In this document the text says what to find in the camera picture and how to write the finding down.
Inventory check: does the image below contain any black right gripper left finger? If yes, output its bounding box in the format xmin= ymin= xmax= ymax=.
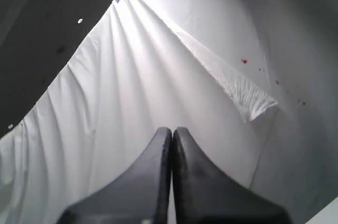
xmin=58 ymin=127 xmax=172 ymax=223

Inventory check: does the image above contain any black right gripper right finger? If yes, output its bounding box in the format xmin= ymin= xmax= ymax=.
xmin=172 ymin=127 xmax=291 ymax=223

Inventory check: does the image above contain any white backdrop cloth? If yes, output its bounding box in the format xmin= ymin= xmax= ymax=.
xmin=1 ymin=0 xmax=337 ymax=223

